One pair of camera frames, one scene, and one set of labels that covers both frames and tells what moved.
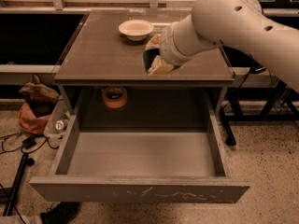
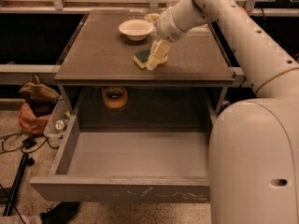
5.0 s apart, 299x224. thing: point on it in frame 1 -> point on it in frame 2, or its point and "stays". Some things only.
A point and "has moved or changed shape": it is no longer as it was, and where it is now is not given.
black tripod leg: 26,161 stays
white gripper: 167,50 -> 167,25
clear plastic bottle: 58,119 stays
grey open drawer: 150,164 stays
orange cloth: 35,124 stays
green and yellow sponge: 149,55 has moved or changed shape
